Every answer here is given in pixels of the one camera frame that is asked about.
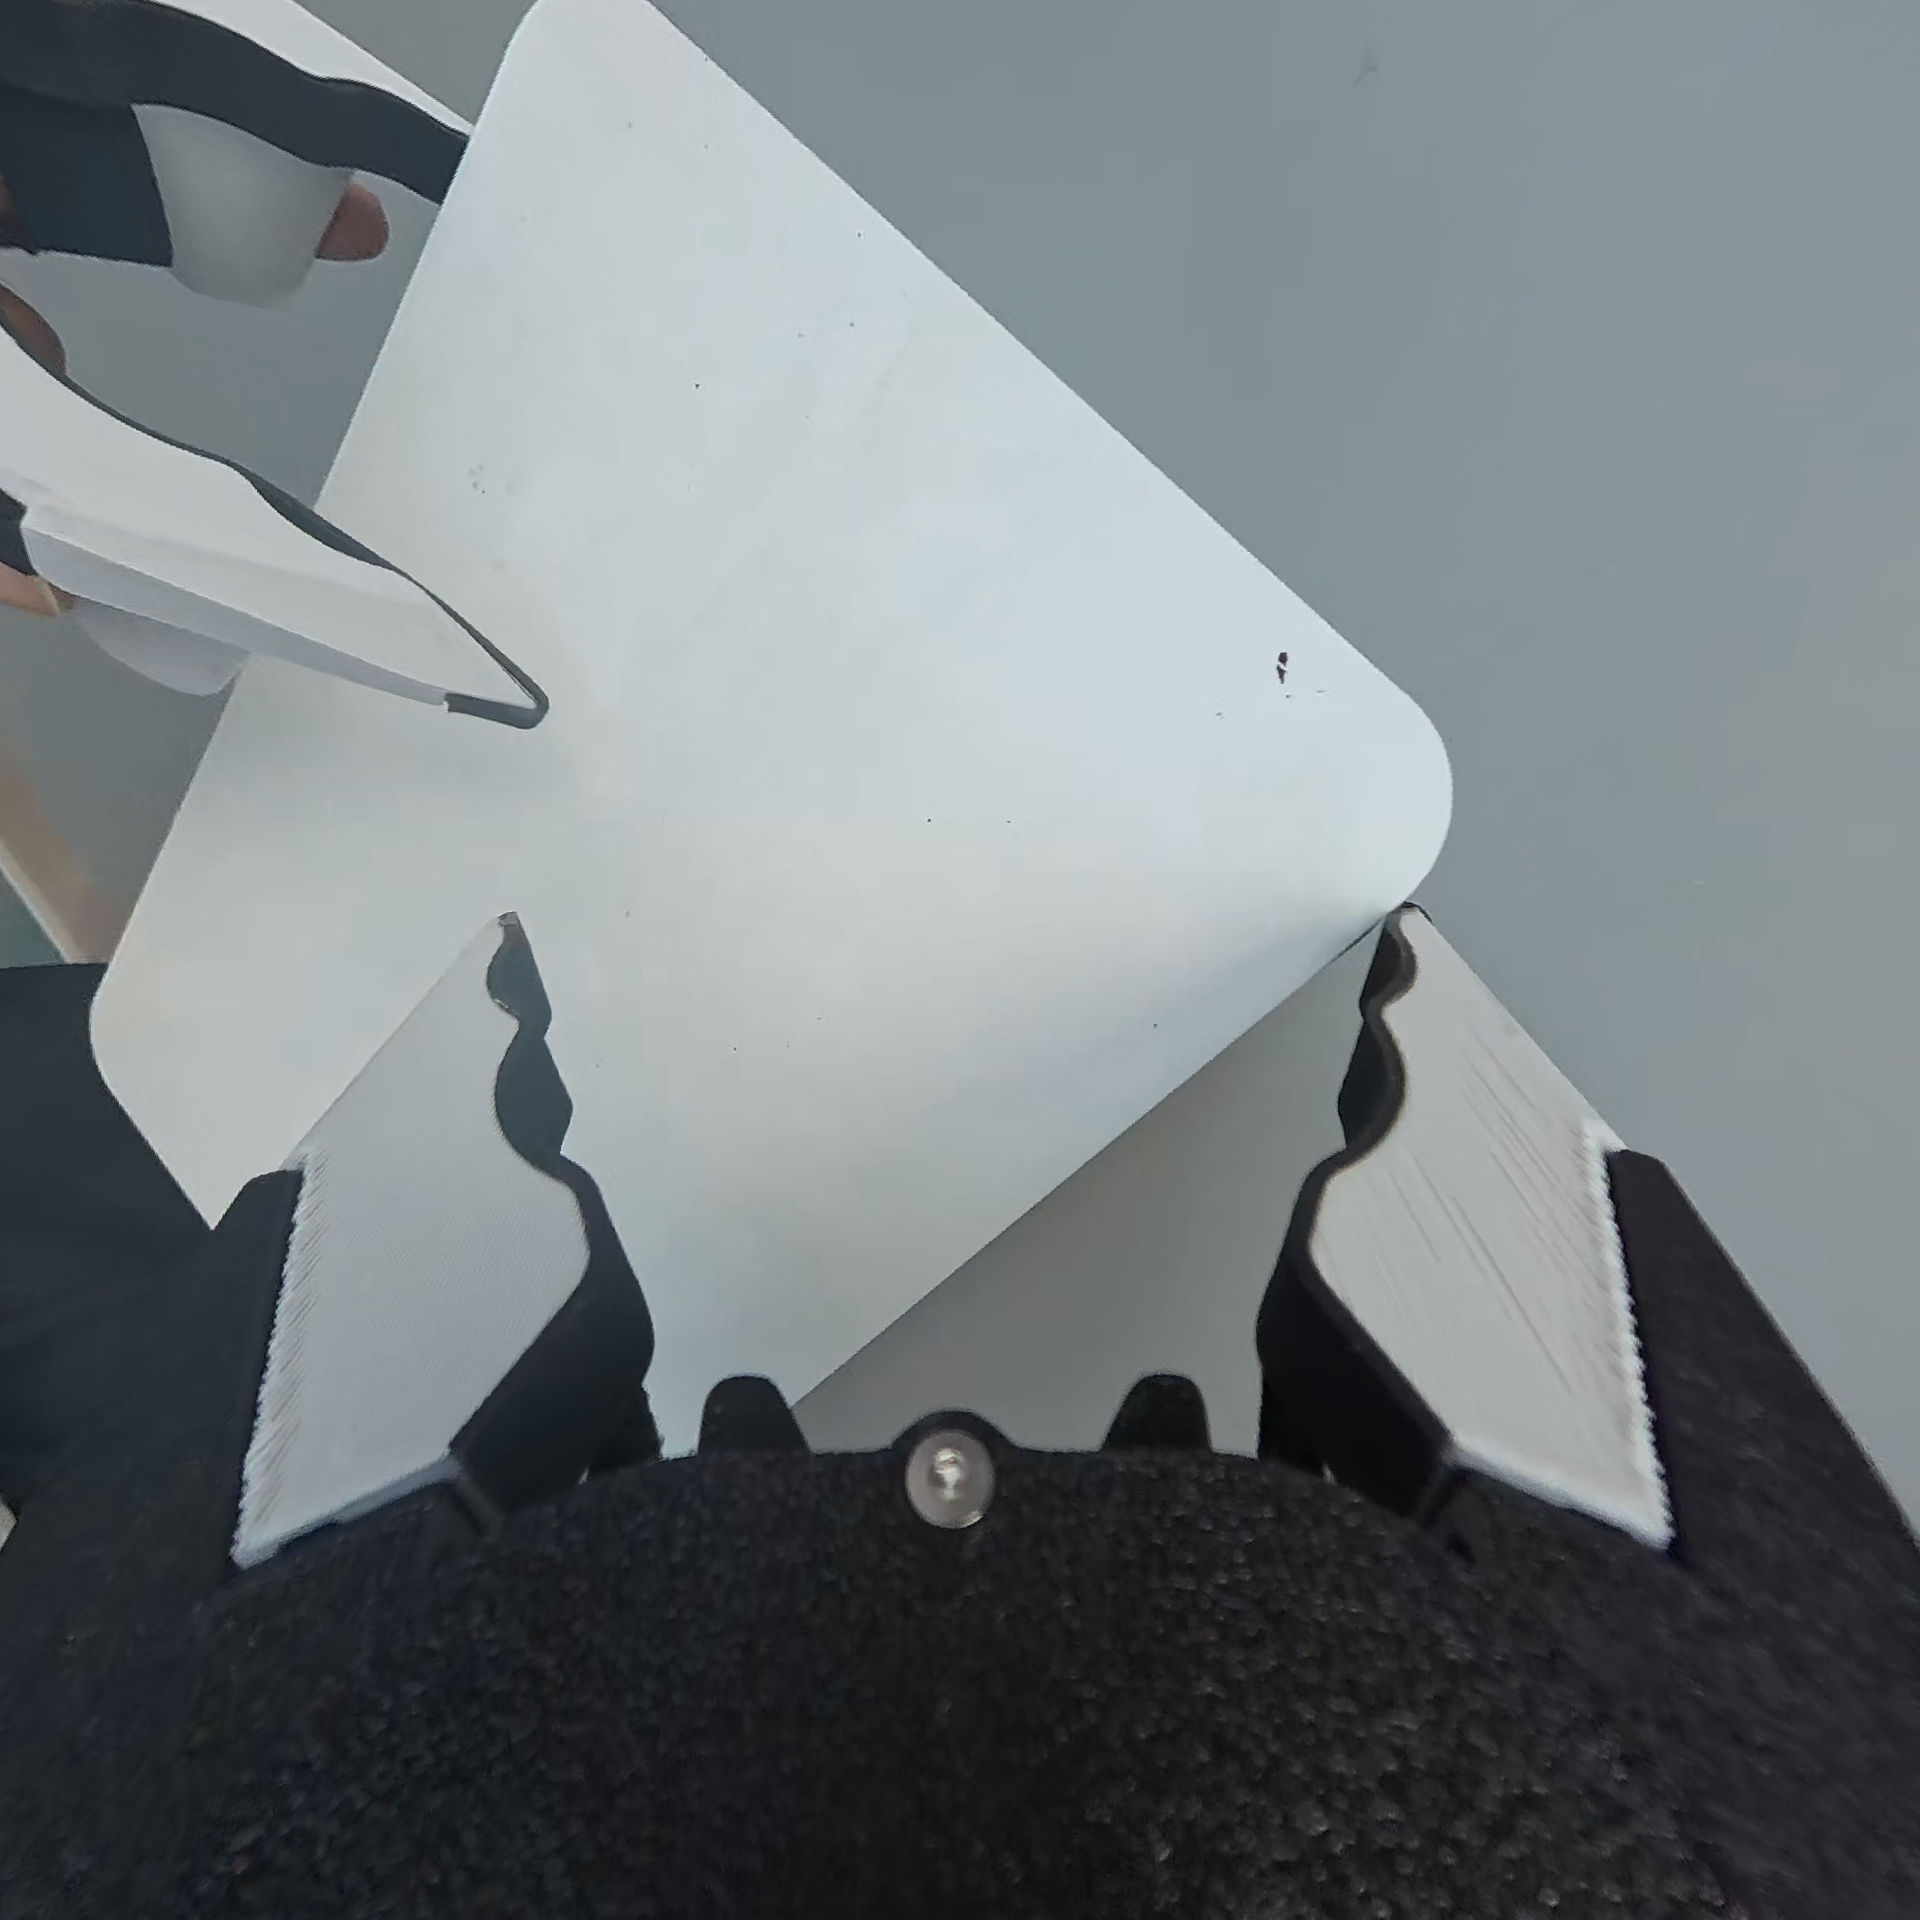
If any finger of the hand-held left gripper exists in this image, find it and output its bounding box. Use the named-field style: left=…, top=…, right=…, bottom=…
left=0, top=0, right=472, bottom=314
left=0, top=342, right=550, bottom=736

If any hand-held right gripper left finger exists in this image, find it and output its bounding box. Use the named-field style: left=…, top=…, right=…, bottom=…
left=231, top=911, right=663, bottom=1570

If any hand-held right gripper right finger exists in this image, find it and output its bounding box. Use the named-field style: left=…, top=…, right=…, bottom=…
left=1257, top=901, right=1675, bottom=1555

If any white rounded board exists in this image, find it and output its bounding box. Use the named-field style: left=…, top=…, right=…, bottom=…
left=90, top=0, right=1460, bottom=1450

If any grey desk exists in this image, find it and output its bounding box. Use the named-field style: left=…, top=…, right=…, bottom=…
left=0, top=0, right=1920, bottom=1453

